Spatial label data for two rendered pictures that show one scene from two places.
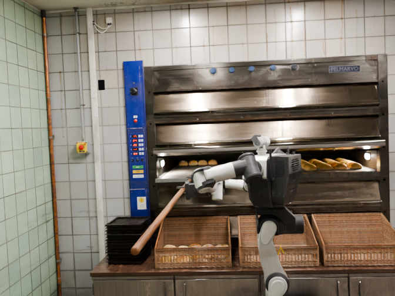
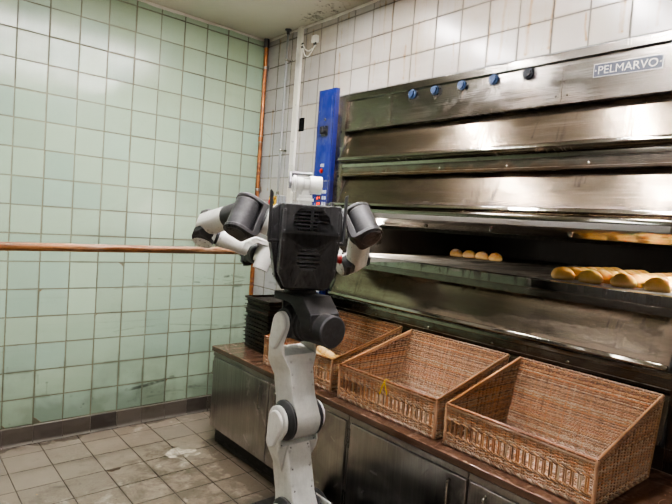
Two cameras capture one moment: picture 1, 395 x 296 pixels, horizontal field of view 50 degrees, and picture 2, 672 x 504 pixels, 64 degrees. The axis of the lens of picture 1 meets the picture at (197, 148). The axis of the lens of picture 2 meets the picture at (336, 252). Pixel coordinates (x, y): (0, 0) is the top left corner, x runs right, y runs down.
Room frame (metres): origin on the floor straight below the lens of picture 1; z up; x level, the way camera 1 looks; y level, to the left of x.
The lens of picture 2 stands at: (1.23, -1.89, 1.35)
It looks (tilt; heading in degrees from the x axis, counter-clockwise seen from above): 3 degrees down; 45
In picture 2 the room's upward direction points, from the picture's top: 4 degrees clockwise
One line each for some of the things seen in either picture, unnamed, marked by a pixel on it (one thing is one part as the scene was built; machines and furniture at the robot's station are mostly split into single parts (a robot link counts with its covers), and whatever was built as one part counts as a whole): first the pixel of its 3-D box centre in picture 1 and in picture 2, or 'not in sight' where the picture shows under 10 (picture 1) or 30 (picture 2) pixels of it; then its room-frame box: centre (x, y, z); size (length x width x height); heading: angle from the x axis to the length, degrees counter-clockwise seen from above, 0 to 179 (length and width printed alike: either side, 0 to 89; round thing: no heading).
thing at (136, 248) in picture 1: (172, 202); (150, 249); (2.23, 0.15, 1.19); 1.71 x 0.03 x 0.03; 175
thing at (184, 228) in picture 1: (194, 240); (331, 344); (3.20, 0.05, 0.72); 0.56 x 0.49 x 0.28; 87
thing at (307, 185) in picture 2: (261, 143); (307, 187); (2.56, -0.39, 1.47); 0.10 x 0.07 x 0.09; 146
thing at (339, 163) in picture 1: (326, 163); (633, 277); (3.81, -1.16, 1.21); 0.61 x 0.48 x 0.06; 176
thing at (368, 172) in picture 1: (265, 176); (464, 273); (3.44, -0.55, 1.16); 1.80 x 0.06 x 0.04; 86
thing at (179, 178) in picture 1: (193, 177); (358, 254); (3.35, 0.04, 1.19); 0.55 x 0.36 x 0.03; 85
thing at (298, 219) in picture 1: (279, 219); (309, 316); (2.54, -0.48, 1.01); 0.28 x 0.13 x 0.18; 85
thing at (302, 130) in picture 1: (264, 130); (468, 191); (3.42, -0.55, 1.54); 1.79 x 0.11 x 0.19; 86
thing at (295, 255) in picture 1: (275, 239); (421, 375); (3.15, -0.56, 0.72); 0.56 x 0.49 x 0.28; 86
